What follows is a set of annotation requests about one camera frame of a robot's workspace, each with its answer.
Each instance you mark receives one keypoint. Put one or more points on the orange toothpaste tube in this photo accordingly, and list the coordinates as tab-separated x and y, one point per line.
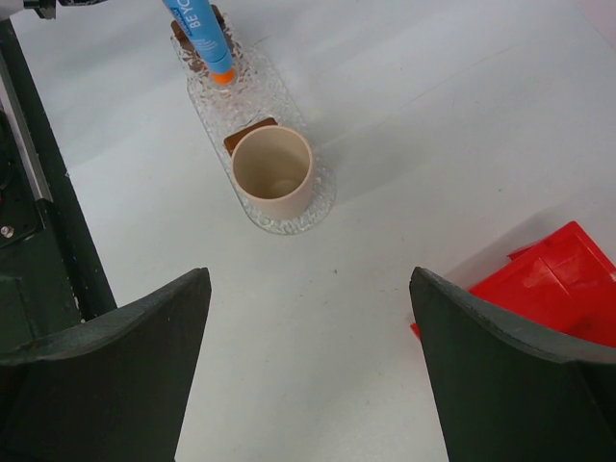
224	79

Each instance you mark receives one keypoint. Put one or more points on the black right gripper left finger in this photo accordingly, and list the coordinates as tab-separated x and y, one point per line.
114	388

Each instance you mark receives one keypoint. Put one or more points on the red plastic organizer bin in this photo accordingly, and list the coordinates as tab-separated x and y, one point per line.
564	282

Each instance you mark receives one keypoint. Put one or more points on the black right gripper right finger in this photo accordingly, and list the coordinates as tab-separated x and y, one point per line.
510	389

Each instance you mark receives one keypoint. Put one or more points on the clear oval glass tray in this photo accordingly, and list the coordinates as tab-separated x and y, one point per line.
324	190

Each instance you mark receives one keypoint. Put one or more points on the clear acrylic toothbrush stand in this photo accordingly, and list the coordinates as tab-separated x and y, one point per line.
232	104

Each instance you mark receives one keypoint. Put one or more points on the beige cup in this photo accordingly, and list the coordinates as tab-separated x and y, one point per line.
274	168

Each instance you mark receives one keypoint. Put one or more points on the blue toothpaste tube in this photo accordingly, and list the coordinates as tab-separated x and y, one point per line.
198	21

